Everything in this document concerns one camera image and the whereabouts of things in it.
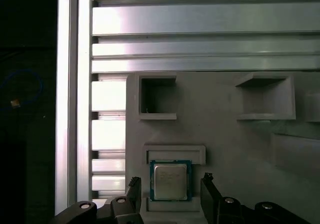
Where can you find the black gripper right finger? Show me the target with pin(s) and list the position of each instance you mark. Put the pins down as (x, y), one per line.
(208, 204)

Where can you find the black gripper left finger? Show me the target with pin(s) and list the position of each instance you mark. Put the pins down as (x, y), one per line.
(135, 204)

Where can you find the silver CPU chip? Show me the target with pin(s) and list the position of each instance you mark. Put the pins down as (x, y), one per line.
(170, 181)

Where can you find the grey parts rack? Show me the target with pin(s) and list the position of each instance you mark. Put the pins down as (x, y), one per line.
(220, 139)

